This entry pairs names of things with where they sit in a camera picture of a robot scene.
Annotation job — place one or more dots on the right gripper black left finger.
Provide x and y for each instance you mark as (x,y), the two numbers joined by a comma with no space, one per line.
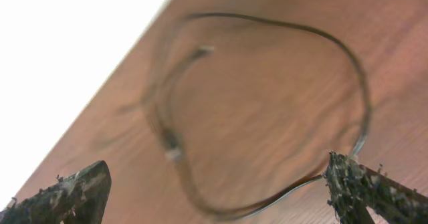
(78,198)

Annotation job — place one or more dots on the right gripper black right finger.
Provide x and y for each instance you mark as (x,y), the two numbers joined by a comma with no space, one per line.
(354,188)

